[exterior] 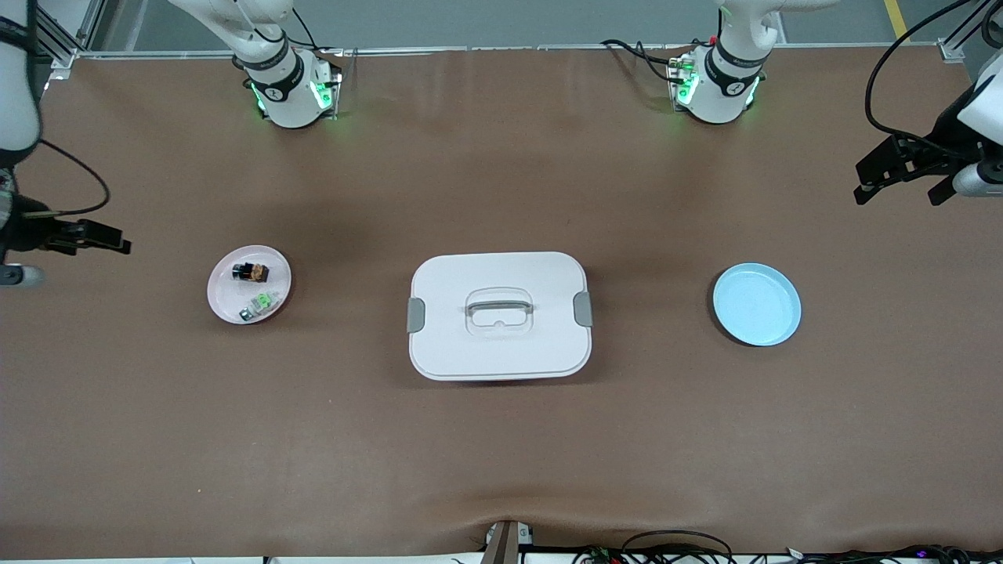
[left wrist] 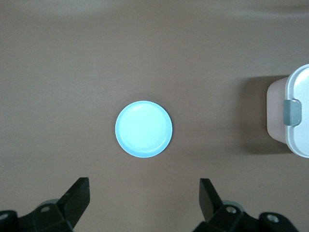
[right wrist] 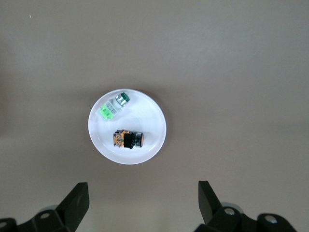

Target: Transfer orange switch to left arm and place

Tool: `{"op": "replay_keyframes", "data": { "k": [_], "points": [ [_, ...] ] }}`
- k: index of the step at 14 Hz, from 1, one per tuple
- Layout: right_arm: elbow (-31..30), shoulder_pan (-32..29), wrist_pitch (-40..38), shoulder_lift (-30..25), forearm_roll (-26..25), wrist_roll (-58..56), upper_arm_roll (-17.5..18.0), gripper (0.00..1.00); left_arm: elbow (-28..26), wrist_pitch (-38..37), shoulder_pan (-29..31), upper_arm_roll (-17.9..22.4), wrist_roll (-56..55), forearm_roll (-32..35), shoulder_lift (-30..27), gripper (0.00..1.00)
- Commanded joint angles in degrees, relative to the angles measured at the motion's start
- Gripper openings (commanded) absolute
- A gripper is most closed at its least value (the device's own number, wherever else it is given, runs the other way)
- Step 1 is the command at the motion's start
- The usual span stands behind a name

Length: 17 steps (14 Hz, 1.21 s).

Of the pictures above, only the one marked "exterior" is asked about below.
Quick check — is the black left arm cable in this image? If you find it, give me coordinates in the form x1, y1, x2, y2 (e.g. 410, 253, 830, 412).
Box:
864, 0, 1003, 157

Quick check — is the metal table clamp bracket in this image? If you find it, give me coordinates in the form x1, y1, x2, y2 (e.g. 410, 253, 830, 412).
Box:
480, 519, 535, 564

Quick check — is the pink round plate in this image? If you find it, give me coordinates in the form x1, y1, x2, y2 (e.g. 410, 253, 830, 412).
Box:
207, 245, 293, 326

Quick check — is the white lidded box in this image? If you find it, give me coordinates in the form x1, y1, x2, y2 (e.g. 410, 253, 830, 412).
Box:
406, 251, 594, 382

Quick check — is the blue round plate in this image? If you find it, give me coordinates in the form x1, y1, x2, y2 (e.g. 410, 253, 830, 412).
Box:
712, 262, 803, 348

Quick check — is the aluminium frame post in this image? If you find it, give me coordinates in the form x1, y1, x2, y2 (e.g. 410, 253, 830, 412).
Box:
939, 0, 1003, 63
31, 0, 107, 70

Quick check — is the black cable bundle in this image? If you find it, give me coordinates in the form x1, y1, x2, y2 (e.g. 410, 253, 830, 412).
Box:
572, 544, 1003, 564

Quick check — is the black right base cable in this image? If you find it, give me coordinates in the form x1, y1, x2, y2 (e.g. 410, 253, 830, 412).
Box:
291, 8, 342, 56

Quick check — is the metal table edge rail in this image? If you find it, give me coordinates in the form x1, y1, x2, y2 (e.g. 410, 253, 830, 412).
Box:
74, 42, 941, 60

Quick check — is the black left base cable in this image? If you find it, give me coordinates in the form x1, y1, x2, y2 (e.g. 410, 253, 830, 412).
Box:
600, 38, 690, 85

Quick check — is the black looped cable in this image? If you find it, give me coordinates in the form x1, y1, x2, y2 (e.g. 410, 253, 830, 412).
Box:
621, 530, 735, 564

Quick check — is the green switch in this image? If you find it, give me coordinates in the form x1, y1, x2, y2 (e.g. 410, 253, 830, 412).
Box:
239, 291, 281, 323

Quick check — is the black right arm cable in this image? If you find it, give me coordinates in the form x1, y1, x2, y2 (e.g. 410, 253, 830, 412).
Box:
22, 0, 111, 218

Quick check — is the black base cable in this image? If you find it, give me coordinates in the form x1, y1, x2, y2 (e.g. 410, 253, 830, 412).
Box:
291, 8, 342, 56
600, 38, 690, 85

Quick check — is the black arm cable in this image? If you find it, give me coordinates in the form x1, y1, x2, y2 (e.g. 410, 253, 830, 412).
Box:
22, 0, 111, 218
864, 0, 1003, 157

